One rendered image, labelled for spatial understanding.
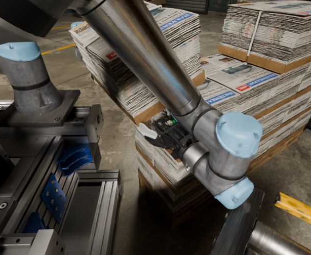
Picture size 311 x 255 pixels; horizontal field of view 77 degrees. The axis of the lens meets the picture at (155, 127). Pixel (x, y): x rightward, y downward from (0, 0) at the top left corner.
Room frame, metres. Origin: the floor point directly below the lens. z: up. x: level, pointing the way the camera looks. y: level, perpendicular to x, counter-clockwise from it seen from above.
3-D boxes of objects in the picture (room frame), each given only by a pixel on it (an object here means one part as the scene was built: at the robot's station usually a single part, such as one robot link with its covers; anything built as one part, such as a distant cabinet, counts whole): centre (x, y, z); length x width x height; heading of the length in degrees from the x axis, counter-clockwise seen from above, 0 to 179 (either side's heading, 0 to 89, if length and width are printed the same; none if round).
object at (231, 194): (0.26, -0.15, 0.84); 0.11 x 0.08 x 0.09; 33
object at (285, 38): (1.07, -0.58, 0.95); 0.38 x 0.29 x 0.23; 34
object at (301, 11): (1.08, -0.58, 1.06); 0.37 x 0.29 x 0.01; 34
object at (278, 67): (1.07, -0.58, 0.86); 0.38 x 0.29 x 0.04; 34
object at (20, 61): (0.61, 0.43, 0.98); 0.13 x 0.12 x 0.14; 67
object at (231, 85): (0.99, -0.47, 0.42); 1.17 x 0.39 x 0.83; 124
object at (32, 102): (0.61, 0.42, 0.87); 0.15 x 0.15 x 0.10
